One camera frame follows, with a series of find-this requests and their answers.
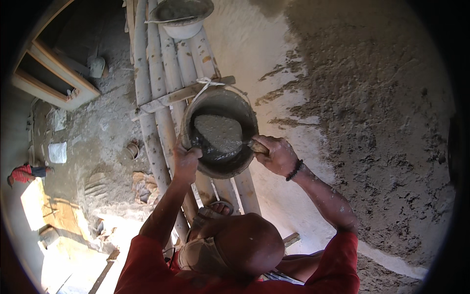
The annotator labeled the person's left hand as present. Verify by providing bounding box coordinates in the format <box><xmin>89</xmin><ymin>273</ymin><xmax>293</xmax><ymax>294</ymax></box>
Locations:
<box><xmin>173</xmin><ymin>141</ymin><xmax>203</xmax><ymax>186</ymax></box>

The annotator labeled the person's right hand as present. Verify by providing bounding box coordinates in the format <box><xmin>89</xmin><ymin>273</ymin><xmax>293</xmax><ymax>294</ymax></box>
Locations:
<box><xmin>251</xmin><ymin>135</ymin><xmax>304</xmax><ymax>179</ymax></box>

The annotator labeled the plastering trowel with wooden handle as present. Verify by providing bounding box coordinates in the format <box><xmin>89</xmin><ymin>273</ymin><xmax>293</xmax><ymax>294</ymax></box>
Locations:
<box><xmin>193</xmin><ymin>114</ymin><xmax>270</xmax><ymax>155</ymax></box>

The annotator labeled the small round clay pot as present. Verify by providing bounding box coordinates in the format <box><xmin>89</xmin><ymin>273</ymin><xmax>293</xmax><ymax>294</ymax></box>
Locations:
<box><xmin>124</xmin><ymin>139</ymin><xmax>141</xmax><ymax>161</ymax></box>

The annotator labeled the wooden cross plank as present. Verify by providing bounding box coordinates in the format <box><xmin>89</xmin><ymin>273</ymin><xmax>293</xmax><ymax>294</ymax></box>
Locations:
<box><xmin>129</xmin><ymin>75</ymin><xmax>236</xmax><ymax>121</ymax></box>

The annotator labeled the heap of torn cement bags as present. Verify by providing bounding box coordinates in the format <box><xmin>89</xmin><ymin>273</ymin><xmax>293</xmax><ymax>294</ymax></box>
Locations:
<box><xmin>131</xmin><ymin>171</ymin><xmax>161</xmax><ymax>206</ymax></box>

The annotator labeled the row of wooden scaffold poles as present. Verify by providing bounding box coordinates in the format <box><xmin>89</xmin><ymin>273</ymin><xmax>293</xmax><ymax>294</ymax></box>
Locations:
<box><xmin>125</xmin><ymin>0</ymin><xmax>262</xmax><ymax>251</ymax></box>

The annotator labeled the person's body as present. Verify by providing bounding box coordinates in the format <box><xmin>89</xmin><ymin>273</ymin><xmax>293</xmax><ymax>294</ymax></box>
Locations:
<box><xmin>114</xmin><ymin>231</ymin><xmax>361</xmax><ymax>294</ymax></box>

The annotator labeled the shovel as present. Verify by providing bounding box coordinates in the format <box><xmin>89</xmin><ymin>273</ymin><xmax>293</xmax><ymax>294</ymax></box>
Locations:
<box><xmin>87</xmin><ymin>44</ymin><xmax>108</xmax><ymax>79</ymax></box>

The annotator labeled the white sack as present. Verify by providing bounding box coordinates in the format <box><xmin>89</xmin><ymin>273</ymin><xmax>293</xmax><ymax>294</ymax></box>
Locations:
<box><xmin>48</xmin><ymin>141</ymin><xmax>68</xmax><ymax>164</ymax></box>

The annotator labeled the crumpled grey sack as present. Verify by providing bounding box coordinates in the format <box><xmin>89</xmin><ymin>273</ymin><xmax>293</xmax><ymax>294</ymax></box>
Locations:
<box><xmin>52</xmin><ymin>108</ymin><xmax>68</xmax><ymax>132</ymax></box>

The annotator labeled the short wooden plank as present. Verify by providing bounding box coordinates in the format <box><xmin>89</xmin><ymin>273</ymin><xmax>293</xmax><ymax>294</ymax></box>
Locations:
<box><xmin>282</xmin><ymin>232</ymin><xmax>301</xmax><ymax>248</ymax></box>

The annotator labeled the long wooden stick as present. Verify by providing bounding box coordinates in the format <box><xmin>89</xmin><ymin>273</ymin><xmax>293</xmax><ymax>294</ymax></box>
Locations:
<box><xmin>88</xmin><ymin>249</ymin><xmax>121</xmax><ymax>294</ymax></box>

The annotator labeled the white rope tie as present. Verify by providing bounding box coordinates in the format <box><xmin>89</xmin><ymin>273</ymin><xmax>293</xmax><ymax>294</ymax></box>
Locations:
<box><xmin>191</xmin><ymin>77</ymin><xmax>227</xmax><ymax>104</ymax></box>

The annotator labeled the black bead bracelet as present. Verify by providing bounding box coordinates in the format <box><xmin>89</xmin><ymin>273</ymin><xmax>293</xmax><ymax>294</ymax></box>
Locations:
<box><xmin>285</xmin><ymin>159</ymin><xmax>304</xmax><ymax>182</ymax></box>

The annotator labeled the grey mortar pan with rope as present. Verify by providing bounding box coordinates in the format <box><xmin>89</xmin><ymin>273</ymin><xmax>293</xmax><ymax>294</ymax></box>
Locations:
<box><xmin>145</xmin><ymin>0</ymin><xmax>215</xmax><ymax>40</ymax></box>

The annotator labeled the wooden window frame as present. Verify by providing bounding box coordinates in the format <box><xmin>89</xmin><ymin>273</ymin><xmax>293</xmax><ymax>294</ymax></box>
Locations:
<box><xmin>11</xmin><ymin>38</ymin><xmax>102</xmax><ymax>111</ymax></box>

